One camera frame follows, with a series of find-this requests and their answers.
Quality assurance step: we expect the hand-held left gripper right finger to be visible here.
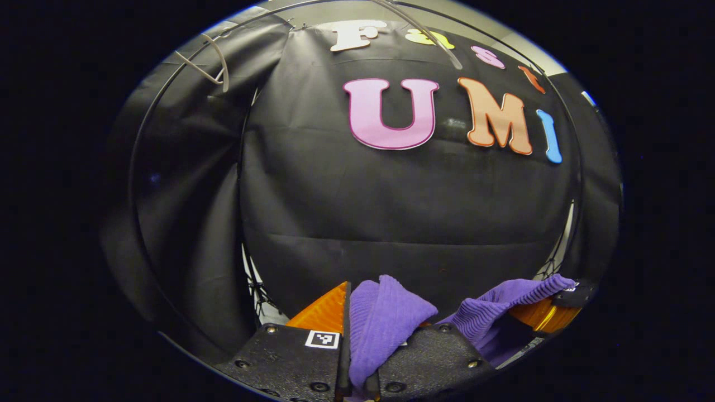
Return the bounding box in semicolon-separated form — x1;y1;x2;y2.
366;319;496;402

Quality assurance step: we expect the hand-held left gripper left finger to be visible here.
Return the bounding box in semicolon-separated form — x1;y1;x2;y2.
214;280;354;402

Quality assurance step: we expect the purple corduroy shirt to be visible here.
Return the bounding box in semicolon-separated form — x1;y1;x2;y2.
345;274;577;402

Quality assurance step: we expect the black clothes rack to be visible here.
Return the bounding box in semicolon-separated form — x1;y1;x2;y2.
127;0;584;336

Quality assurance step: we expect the white clothes hanger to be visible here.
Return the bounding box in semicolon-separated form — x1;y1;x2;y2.
174;32;231;93
371;0;464;71

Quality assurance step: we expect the black backdrop cloth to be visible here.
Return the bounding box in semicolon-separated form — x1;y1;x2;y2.
101;6;623;363

